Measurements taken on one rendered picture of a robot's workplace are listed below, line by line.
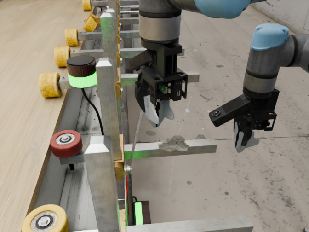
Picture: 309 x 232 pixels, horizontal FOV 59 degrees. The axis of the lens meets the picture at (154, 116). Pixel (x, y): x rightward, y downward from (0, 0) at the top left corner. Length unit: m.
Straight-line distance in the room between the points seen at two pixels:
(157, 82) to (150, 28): 0.09
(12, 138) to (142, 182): 1.17
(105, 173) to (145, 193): 1.39
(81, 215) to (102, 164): 0.56
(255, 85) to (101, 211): 0.46
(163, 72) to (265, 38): 0.27
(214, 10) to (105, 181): 0.28
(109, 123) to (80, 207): 0.39
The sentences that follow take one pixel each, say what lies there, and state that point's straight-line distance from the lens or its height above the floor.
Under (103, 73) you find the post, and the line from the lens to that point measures 0.58.
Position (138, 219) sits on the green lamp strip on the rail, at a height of 0.70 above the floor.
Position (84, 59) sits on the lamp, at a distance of 0.60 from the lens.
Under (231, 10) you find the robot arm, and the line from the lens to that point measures 0.40.
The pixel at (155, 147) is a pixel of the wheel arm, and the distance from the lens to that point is 0.76.
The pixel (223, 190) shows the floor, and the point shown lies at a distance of 1.85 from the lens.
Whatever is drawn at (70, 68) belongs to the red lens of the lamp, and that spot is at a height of 1.13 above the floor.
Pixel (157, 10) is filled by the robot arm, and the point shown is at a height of 1.25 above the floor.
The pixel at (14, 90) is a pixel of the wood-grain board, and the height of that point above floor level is 0.90.
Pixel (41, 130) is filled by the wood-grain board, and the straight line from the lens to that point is 0.82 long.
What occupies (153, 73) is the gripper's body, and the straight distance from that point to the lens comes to 0.53.
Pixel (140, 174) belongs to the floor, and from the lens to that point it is 1.89.
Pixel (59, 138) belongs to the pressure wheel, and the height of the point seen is 0.91.
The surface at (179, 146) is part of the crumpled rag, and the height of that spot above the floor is 0.87.
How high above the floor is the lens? 1.35
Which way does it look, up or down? 34 degrees down
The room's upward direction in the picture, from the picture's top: straight up
